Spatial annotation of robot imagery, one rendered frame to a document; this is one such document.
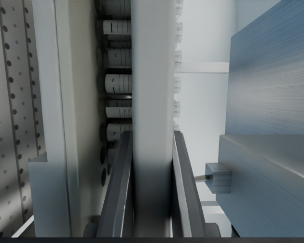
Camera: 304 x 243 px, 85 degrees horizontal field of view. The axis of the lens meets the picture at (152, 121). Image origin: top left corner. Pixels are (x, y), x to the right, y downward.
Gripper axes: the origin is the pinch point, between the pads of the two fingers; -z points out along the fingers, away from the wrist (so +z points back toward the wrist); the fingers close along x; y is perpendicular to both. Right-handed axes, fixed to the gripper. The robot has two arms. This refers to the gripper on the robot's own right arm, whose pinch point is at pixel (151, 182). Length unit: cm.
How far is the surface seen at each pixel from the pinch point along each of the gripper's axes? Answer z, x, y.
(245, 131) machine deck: -33, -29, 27
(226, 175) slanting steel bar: -6.8, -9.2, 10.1
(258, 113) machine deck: -31.6, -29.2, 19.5
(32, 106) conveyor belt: -8.1, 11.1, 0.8
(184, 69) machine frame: -95, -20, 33
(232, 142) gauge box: -9.3, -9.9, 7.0
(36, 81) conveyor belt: -10.0, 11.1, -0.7
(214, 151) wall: -218, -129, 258
